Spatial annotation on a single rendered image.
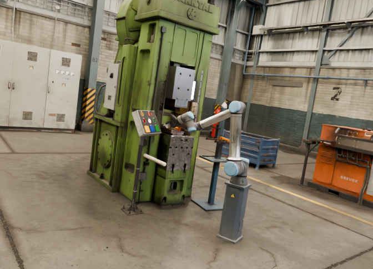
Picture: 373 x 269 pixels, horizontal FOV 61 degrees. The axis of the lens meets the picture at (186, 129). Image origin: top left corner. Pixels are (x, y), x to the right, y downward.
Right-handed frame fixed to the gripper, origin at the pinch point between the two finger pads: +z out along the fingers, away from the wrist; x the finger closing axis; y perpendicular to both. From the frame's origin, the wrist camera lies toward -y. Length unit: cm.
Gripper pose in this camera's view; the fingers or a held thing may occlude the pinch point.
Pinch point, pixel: (164, 124)
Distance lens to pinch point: 361.8
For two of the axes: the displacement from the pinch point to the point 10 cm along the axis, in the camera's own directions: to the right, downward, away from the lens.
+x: 4.6, -0.3, 8.9
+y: 3.2, 9.4, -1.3
